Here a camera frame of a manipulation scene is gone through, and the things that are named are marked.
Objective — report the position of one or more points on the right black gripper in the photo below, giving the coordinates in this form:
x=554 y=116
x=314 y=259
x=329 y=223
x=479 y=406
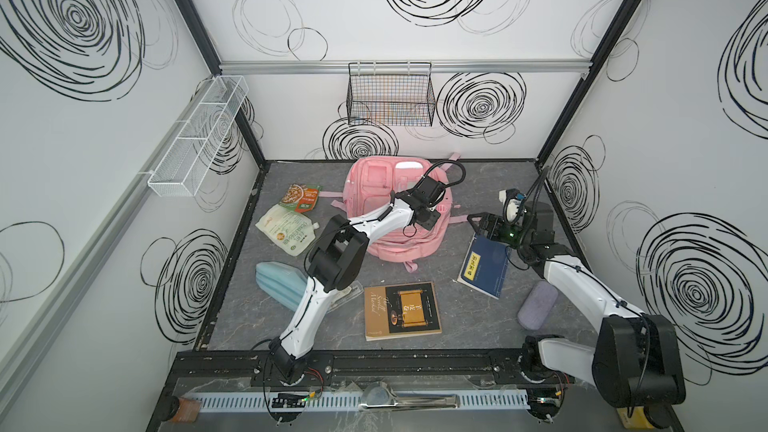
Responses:
x=489 y=226

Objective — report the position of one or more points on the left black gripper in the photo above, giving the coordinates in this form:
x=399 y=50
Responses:
x=429 y=193

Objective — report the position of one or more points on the pink student backpack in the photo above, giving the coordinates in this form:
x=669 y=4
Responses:
x=368 y=186

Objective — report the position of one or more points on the blue book yellow label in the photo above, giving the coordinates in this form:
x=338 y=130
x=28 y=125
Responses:
x=484 y=266

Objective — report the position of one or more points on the brown and black book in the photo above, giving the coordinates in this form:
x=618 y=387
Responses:
x=397 y=311

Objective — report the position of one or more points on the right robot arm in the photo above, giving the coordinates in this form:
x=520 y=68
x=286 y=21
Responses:
x=635 y=361

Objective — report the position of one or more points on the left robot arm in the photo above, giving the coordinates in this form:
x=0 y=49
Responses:
x=335 y=261

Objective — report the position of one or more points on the lilac glasses case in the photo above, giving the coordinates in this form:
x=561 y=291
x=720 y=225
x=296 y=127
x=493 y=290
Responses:
x=537 y=306

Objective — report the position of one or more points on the orange green food packet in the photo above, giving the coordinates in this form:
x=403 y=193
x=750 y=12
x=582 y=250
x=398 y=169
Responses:
x=301 y=198

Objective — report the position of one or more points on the clear plastic packet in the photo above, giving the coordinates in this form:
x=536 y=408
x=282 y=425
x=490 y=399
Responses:
x=354 y=290

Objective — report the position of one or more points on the white green spout pouch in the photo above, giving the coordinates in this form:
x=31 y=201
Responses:
x=291 y=231

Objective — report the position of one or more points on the light blue pencil pouch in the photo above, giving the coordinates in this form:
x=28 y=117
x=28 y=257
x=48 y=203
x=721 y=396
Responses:
x=284 y=283

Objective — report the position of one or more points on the yellow black button box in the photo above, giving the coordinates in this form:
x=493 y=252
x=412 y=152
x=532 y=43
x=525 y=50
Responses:
x=645 y=418

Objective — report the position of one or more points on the brown black button box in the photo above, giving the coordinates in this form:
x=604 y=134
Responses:
x=179 y=409

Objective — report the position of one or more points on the black wire wall basket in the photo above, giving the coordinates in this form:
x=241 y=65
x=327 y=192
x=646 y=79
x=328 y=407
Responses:
x=390 y=93

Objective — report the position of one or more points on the white slotted cable duct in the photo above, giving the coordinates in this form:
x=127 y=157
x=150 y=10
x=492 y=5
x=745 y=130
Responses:
x=348 y=401

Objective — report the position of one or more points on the white mesh wall shelf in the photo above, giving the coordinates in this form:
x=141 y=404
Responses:
x=184 y=166

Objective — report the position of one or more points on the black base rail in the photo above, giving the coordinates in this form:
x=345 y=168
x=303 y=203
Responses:
x=502 y=366

